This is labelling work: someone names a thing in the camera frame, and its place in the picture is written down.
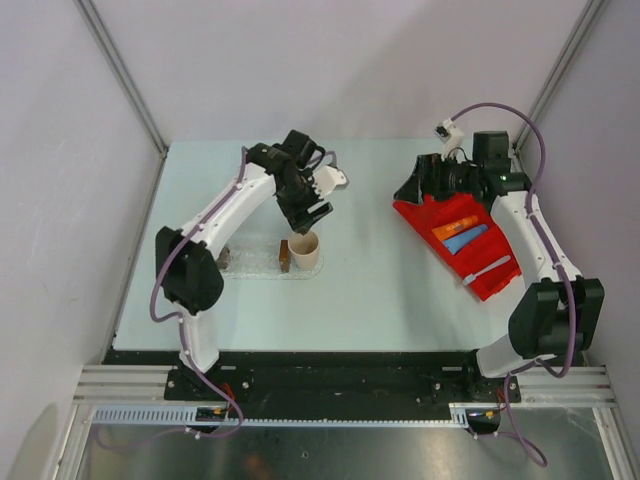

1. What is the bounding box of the white slotted cable duct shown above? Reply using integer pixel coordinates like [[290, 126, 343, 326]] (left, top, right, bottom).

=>
[[92, 402, 501, 429]]

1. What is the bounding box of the clear acrylic toothbrush stand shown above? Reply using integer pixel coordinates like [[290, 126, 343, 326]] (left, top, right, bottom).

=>
[[216, 238, 291, 279]]

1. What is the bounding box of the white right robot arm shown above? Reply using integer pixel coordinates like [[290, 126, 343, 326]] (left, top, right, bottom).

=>
[[393, 124, 605, 401]]

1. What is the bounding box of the beige cup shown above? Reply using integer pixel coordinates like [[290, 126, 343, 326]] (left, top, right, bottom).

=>
[[288, 231, 320, 271]]

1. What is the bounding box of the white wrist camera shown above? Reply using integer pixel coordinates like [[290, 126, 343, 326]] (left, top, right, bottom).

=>
[[313, 165, 349, 199], [434, 118, 465, 158]]

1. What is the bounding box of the red plastic organizer bin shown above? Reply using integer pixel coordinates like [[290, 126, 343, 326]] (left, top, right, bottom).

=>
[[393, 194, 521, 301]]

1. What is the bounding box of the blue toothpaste tube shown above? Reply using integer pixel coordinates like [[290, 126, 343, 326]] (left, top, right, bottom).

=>
[[443, 224, 488, 255]]

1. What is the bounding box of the left aluminium frame post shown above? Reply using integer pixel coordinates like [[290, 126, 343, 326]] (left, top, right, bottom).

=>
[[73, 0, 169, 159]]

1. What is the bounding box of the white toothbrush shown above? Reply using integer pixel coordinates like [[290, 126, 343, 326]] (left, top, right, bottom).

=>
[[462, 255, 511, 286]]

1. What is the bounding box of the right aluminium frame post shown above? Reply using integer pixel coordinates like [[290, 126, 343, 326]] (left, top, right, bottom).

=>
[[512, 0, 609, 151]]

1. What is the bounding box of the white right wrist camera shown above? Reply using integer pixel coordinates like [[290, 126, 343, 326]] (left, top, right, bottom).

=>
[[434, 118, 465, 158]]

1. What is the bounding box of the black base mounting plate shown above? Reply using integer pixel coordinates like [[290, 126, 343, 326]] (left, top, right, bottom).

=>
[[103, 349, 521, 419]]

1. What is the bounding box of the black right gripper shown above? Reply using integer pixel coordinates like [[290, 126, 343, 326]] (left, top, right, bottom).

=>
[[394, 151, 483, 206]]

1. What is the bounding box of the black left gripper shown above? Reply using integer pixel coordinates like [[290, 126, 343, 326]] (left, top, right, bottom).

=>
[[277, 168, 333, 235]]

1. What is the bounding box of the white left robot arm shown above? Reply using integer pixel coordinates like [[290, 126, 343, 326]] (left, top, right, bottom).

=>
[[149, 130, 349, 400]]

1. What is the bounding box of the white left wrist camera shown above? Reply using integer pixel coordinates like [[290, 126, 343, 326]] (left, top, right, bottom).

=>
[[313, 165, 349, 199]]

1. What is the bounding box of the aluminium frame post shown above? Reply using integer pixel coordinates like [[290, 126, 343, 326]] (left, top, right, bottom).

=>
[[73, 0, 169, 159], [512, 0, 609, 151]]

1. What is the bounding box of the orange toothpaste tube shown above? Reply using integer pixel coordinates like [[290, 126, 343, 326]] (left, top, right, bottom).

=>
[[431, 215, 478, 242]]

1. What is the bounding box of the clear oval glass tray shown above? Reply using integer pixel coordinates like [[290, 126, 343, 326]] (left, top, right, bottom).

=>
[[216, 236, 324, 280]]

